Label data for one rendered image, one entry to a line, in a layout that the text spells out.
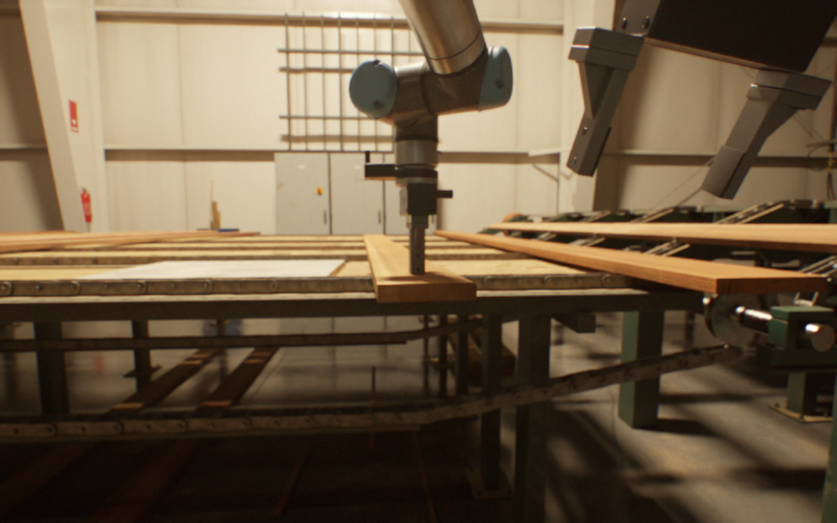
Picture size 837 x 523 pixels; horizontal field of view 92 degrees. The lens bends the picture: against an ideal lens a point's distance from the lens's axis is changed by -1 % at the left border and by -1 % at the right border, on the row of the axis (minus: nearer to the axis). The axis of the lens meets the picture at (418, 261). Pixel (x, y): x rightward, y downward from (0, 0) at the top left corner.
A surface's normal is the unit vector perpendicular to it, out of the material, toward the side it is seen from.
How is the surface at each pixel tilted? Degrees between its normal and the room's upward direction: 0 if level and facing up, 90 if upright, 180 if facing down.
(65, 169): 99
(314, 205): 90
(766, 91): 83
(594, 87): 113
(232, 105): 91
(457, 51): 142
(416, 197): 90
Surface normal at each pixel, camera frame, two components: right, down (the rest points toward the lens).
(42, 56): 0.07, 0.25
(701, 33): 0.07, 0.48
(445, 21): 0.20, 0.84
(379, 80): -0.44, 0.08
